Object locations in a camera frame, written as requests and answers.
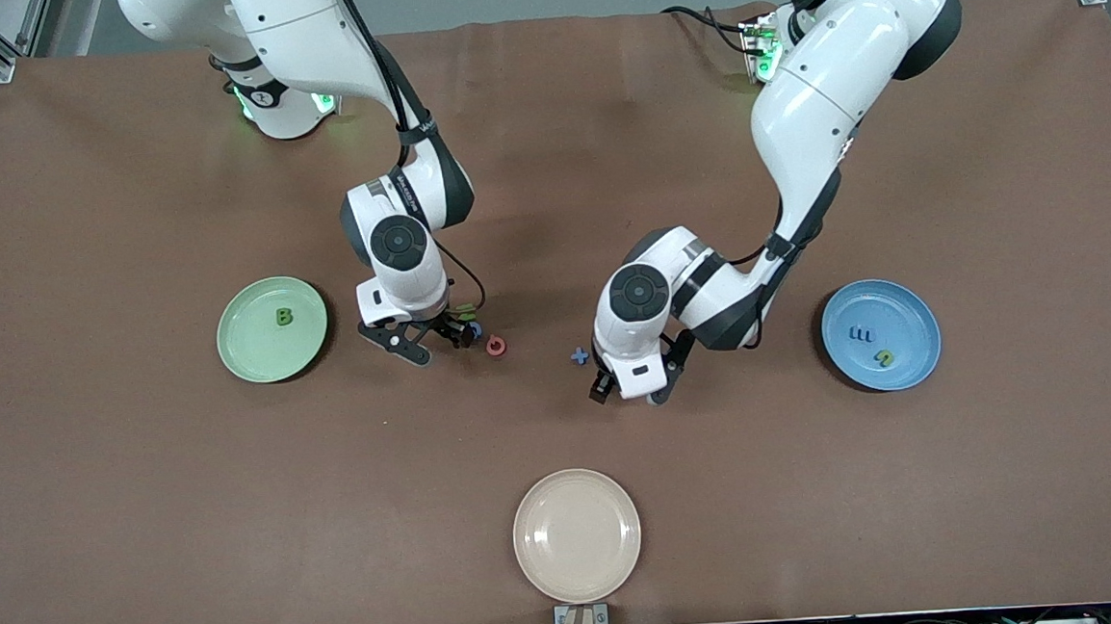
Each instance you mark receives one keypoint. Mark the green letter u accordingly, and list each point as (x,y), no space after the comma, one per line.
(884,358)

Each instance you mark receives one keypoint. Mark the blue letter t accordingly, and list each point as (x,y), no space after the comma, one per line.
(579,356)

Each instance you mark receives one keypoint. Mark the brown table cover mat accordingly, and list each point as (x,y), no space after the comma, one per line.
(144,520)

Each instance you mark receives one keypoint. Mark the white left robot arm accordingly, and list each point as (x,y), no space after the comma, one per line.
(822,93)

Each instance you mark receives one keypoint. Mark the green letter B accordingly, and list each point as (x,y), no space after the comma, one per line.
(283,317)

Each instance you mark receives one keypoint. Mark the beige plate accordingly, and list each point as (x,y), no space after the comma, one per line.
(577,535)

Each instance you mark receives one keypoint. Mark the red letter Q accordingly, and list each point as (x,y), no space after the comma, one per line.
(490,346)

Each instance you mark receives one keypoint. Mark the light green plate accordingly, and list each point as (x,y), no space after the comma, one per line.
(259,349)

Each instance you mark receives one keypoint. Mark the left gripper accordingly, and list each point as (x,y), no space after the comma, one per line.
(602,387)

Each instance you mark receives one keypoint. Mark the blue plate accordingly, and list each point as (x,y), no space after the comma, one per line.
(903,310)

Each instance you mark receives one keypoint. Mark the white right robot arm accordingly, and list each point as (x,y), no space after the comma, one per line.
(402,242)

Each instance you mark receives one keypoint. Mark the blue letter m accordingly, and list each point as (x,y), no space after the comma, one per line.
(862,334)

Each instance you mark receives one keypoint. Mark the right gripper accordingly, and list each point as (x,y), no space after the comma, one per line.
(447,327)

